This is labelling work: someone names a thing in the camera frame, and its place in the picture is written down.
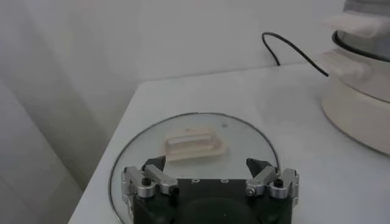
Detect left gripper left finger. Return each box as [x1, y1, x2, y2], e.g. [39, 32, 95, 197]
[121, 155, 180, 220]

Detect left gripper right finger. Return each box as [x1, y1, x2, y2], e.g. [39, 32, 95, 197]
[245, 157, 300, 207]

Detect round glass pot lid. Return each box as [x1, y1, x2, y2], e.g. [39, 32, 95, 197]
[108, 112, 282, 224]

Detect white electric cooker pot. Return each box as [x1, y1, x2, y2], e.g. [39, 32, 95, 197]
[315, 48, 390, 156]

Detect black cooker power cable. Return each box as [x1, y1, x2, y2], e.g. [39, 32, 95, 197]
[261, 31, 330, 78]

